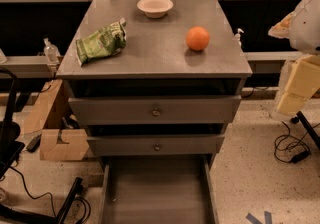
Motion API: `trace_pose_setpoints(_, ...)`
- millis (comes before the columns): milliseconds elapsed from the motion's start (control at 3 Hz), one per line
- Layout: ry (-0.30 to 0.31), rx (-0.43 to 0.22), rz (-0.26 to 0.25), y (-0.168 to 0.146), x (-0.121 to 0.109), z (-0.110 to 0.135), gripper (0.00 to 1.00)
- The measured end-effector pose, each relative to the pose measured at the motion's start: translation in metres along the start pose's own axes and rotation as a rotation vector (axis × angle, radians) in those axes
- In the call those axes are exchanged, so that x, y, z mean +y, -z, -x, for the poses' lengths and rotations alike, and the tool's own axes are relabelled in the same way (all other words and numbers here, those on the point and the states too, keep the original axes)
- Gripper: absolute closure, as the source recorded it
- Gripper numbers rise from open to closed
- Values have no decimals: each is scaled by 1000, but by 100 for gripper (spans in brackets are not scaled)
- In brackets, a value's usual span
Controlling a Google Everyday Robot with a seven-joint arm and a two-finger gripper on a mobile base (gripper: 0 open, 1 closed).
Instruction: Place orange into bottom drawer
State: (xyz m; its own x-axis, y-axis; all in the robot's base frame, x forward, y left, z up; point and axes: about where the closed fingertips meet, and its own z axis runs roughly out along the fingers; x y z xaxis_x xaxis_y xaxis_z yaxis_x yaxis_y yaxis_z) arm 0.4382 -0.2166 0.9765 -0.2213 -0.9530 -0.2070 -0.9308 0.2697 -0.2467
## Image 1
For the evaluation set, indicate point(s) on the grey drawer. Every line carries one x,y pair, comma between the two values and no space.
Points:
155,145
154,110
163,189

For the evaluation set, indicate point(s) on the white paper bowl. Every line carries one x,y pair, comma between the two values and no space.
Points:
155,8

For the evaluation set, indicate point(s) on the wooden block stand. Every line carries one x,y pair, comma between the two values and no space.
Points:
57,143

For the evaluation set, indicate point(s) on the black small device floor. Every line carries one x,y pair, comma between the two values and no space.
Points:
34,144

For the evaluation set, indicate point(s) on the black stand leg right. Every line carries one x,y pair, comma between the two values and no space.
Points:
309,129

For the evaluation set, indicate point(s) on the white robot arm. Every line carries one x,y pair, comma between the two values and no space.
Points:
304,33

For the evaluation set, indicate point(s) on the grey top drawer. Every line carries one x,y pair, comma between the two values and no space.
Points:
154,110

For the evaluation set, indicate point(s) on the clear sanitizer bottle left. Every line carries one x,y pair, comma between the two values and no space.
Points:
51,51

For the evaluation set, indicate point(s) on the green chip bag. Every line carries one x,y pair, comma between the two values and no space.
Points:
107,41

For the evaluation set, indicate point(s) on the grey drawer cabinet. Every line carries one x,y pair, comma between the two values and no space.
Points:
157,62

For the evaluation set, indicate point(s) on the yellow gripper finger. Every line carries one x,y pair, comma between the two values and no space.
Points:
281,30
299,81

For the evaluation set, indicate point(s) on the black chair base left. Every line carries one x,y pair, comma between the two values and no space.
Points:
10,148

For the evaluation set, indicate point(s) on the grey middle drawer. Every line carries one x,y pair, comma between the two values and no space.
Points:
155,145

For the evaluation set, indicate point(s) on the grey bottom drawer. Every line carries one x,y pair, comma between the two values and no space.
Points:
163,189

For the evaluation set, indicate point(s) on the orange fruit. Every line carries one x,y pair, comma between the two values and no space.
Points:
197,38

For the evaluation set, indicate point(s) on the white pump bottle right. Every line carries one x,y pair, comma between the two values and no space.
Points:
238,35

